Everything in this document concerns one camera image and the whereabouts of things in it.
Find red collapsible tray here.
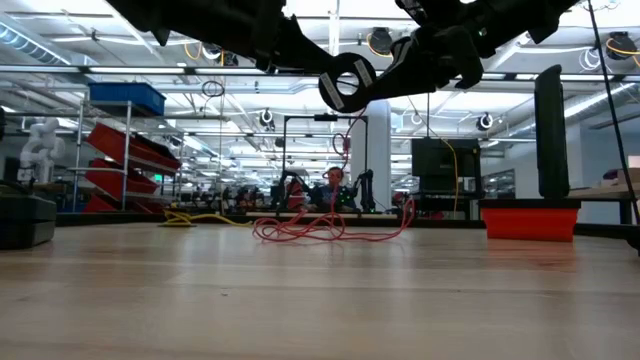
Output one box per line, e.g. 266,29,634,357
479,199,582,243

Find red wire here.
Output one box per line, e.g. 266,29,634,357
252,107,417,245

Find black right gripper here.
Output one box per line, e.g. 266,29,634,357
373,24,484,100

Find black gantry frame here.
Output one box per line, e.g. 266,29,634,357
281,113,370,215

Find black ceiling cable reel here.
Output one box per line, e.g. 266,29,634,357
367,26,396,57
202,43,240,67
604,30,640,62

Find blue storage bin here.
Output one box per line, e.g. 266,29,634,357
88,81,167,117

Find metal shelf rack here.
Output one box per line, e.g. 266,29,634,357
69,98,184,215

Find yellow extension cord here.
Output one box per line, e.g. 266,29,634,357
439,137,460,214

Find black aluminium table frame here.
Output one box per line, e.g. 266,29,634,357
54,210,640,254

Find long black cable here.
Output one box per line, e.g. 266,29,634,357
587,0,640,225

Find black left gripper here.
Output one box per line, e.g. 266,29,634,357
199,0,335,75

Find black zip case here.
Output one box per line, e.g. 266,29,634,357
0,193,58,250

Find person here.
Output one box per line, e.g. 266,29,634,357
319,165,359,212

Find black monitor on cart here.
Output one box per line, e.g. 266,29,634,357
411,138,482,211

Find wood-topped work table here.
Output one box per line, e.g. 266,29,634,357
567,167,640,226

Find yellow wire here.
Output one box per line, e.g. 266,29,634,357
158,208,255,229

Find white building column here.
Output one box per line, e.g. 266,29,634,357
351,97,393,212

